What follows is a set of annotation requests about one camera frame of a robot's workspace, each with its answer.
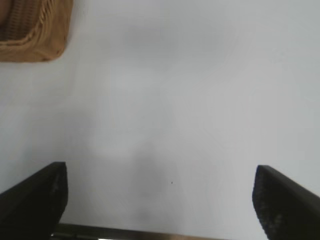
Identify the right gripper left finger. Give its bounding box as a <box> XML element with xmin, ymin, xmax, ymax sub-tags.
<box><xmin>0</xmin><ymin>161</ymin><xmax>69</xmax><ymax>240</ymax></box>

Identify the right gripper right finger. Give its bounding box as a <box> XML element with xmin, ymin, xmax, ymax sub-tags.
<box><xmin>251</xmin><ymin>164</ymin><xmax>320</xmax><ymax>240</ymax></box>

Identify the brown woven wicker basket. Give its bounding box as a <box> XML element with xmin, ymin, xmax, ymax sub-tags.
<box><xmin>0</xmin><ymin>0</ymin><xmax>74</xmax><ymax>63</ymax></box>

